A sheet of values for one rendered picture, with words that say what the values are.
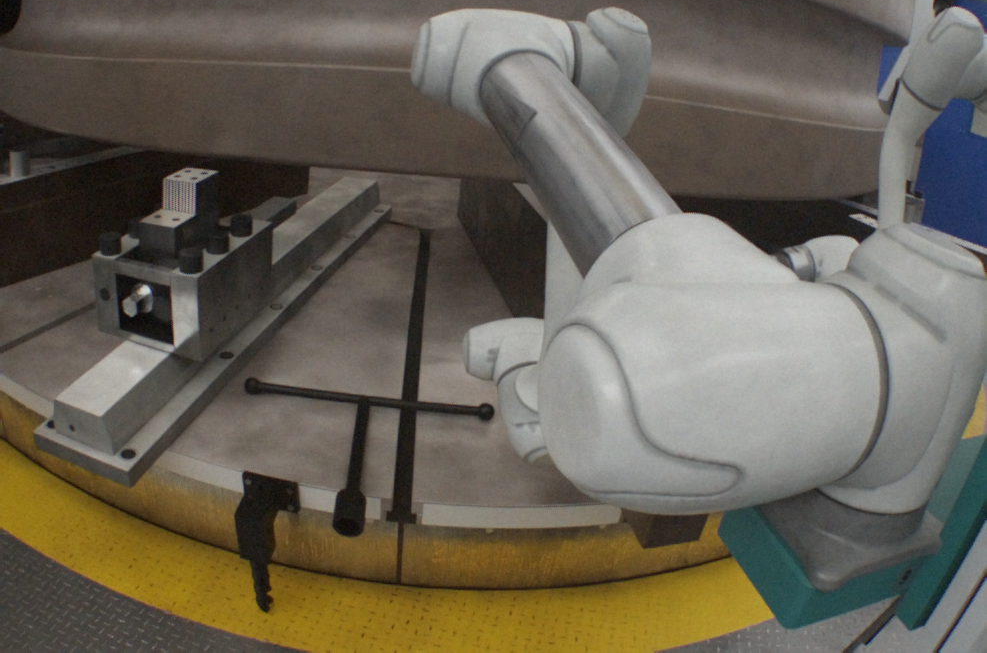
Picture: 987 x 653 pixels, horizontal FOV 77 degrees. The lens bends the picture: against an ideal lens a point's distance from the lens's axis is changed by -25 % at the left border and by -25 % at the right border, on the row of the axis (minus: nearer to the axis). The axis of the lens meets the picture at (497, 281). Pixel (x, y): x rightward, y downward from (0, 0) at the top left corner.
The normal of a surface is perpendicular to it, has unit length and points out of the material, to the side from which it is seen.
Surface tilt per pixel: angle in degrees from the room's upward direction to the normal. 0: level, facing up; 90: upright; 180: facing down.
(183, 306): 90
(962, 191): 90
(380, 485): 0
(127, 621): 0
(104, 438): 90
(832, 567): 12
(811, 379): 53
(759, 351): 39
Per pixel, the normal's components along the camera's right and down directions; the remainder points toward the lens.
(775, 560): -0.96, -0.02
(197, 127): -0.18, 0.34
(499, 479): 0.12, -0.92
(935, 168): -0.82, 0.11
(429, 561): 0.07, 0.37
